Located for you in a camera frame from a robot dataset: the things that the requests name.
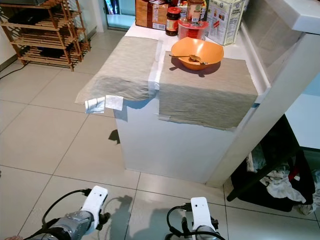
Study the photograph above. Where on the black storage rack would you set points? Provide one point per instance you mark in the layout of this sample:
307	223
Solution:
250	192

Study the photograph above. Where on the red instant noodle cup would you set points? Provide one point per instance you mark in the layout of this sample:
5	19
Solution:
191	31

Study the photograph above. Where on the wooden slatted rack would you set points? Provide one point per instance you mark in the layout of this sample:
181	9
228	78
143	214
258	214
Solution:
45	42

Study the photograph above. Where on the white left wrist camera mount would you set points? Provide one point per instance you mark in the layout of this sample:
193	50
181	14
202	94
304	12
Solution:
96	200

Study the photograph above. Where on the orange bowl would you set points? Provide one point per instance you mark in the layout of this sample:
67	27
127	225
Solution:
207	47

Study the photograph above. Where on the jar with brown lid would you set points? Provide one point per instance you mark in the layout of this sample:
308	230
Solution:
195	10

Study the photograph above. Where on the glass door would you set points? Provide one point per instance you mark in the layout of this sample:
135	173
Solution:
120	14

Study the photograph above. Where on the white printed carton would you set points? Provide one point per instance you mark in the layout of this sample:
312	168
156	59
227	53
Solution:
226	20

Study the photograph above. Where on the white crumpled cloth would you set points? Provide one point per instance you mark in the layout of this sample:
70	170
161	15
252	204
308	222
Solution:
280	187

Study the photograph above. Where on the white plastic bag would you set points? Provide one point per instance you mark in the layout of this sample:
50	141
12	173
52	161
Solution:
311	197

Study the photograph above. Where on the white fabric label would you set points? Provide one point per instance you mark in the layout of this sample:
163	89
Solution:
94	105
114	102

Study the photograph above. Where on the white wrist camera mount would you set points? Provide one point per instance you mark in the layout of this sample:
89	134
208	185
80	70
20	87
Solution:
96	200
200	209

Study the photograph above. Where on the metal spoon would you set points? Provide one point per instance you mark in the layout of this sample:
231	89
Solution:
191	57

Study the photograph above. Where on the dark jar with red lid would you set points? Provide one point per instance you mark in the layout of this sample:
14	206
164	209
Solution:
173	22

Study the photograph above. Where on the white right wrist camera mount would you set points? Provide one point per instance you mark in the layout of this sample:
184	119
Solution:
200	209

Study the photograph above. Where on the brown food box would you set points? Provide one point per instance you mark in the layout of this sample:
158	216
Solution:
150	14

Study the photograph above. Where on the grey linen placemat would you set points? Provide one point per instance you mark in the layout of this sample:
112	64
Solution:
205	100
120	70

